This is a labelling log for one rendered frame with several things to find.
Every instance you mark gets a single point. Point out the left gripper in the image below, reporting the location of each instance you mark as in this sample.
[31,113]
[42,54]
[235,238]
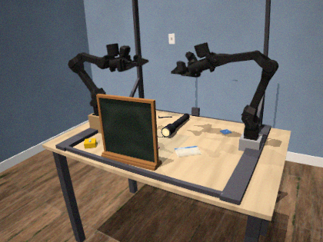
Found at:
[192,70]

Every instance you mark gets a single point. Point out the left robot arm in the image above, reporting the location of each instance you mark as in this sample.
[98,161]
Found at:
[268,70]

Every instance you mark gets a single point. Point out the black metal gantry frame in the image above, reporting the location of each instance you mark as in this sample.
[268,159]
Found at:
[139,80]

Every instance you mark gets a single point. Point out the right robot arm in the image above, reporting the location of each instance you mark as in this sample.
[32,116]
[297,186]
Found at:
[108,61]

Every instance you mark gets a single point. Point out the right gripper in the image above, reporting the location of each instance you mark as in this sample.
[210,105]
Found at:
[123,64]

